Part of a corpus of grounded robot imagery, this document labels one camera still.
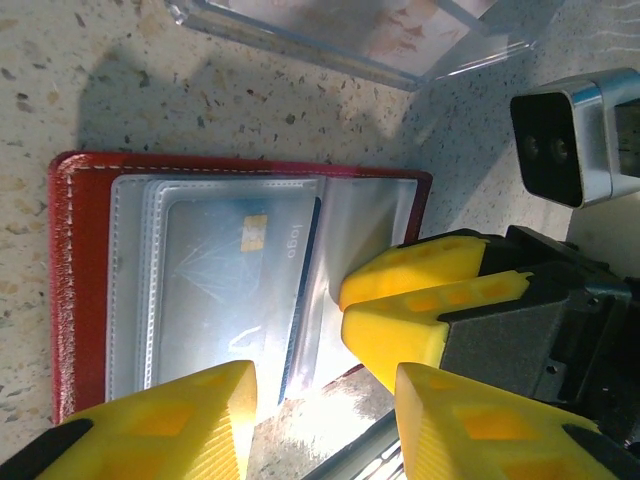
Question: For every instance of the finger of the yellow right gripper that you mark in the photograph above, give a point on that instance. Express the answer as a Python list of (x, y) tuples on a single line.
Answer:
[(410, 270), (395, 335)]

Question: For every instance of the blue credit card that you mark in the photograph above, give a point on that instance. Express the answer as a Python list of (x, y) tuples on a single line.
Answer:
[(225, 280)]

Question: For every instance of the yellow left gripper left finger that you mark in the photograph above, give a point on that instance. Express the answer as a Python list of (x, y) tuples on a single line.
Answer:
[(175, 430)]

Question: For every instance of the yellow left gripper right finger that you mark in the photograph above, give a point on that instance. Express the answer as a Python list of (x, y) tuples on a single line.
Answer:
[(490, 440)]

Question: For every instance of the aluminium frame beam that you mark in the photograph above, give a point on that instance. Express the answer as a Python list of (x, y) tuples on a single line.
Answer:
[(350, 460)]

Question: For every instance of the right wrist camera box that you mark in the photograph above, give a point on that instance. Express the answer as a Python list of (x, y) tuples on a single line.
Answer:
[(550, 145)]

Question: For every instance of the red leather card holder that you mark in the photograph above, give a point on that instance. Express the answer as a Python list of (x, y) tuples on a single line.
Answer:
[(85, 280)]

